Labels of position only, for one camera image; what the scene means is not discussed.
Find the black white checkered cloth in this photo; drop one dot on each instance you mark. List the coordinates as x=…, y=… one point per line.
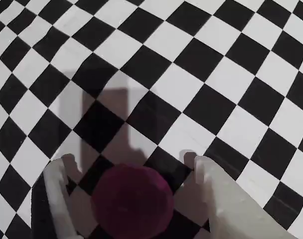
x=191, y=74

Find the pink ball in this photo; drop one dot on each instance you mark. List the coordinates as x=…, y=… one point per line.
x=134, y=199

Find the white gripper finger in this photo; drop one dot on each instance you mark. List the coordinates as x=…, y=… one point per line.
x=228, y=206
x=56, y=199

